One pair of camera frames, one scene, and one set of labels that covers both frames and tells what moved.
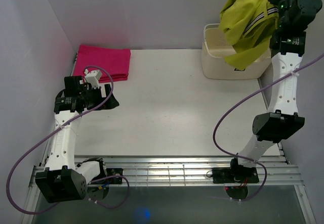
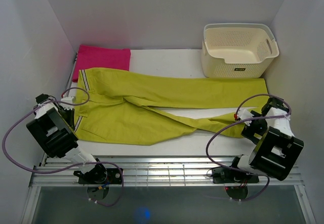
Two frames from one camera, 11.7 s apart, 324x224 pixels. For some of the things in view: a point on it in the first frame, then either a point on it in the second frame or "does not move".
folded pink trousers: (113, 63) does not move
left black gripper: (98, 92) to (71, 113)
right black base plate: (235, 174) does not move
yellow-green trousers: (249, 20) to (111, 105)
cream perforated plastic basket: (217, 45) does not move
